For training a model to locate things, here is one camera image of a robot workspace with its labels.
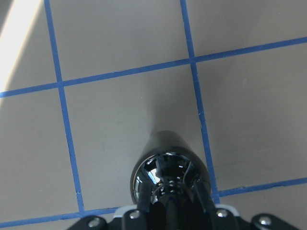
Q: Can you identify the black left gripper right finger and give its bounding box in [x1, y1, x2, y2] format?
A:
[192, 182, 298, 230]

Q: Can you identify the brown gridded table mat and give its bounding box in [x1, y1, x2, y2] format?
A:
[0, 0, 307, 230]

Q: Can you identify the black wine bottle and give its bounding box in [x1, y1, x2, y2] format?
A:
[130, 130, 212, 230]

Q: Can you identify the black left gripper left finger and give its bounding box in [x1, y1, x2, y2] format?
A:
[71, 184, 151, 230]

